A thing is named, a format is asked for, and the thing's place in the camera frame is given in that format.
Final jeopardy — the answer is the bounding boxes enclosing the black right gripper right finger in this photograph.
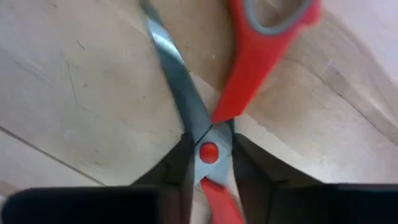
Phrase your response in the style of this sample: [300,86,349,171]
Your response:
[231,133,398,224]

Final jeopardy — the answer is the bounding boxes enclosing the red scissors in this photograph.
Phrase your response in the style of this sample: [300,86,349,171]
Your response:
[138,0,323,224]

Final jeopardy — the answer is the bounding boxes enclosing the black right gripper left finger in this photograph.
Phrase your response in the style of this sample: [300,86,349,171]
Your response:
[0,133,196,224]

